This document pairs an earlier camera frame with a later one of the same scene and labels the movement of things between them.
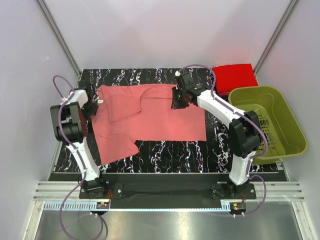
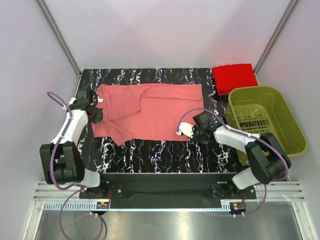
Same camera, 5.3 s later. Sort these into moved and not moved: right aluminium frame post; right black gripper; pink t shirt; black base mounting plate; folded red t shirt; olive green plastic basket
Moved: pink t shirt; right black gripper
Not moved: black base mounting plate; right aluminium frame post; folded red t shirt; olive green plastic basket
